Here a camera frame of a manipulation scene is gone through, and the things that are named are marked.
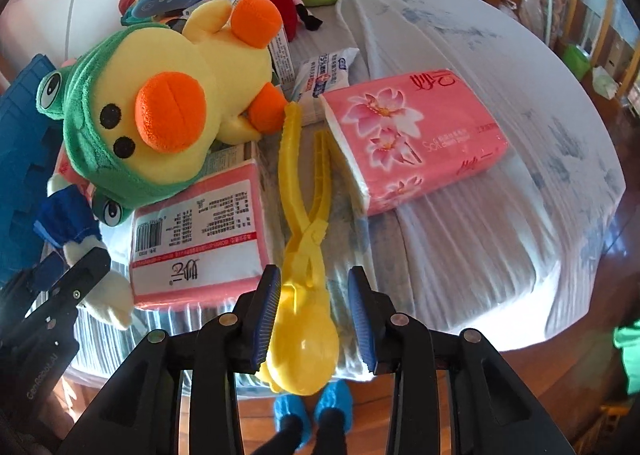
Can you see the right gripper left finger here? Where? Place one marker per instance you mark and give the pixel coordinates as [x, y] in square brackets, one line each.
[138, 409]

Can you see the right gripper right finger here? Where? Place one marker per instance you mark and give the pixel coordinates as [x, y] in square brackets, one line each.
[491, 409]

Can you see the yellow plastic snowball clamp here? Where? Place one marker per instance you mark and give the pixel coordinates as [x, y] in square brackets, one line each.
[304, 345]

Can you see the pink tissue pack barcode side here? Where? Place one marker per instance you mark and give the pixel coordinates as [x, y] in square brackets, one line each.
[210, 242]

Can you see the pink floral tissue pack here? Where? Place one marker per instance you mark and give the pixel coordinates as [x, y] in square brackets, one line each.
[405, 136]

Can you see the small white blue plush toy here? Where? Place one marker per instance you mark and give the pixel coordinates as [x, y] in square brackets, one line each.
[66, 221]

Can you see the blue plastic storage crate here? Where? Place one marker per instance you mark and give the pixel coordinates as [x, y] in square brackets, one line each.
[29, 147]

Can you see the light striped bed cover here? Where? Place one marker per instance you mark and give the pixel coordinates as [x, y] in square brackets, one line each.
[512, 251]

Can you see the yellow duck plush green hood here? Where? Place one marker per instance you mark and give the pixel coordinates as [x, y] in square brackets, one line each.
[141, 109]

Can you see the white blue wet wipes pack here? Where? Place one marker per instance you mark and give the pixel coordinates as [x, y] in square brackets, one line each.
[318, 75]

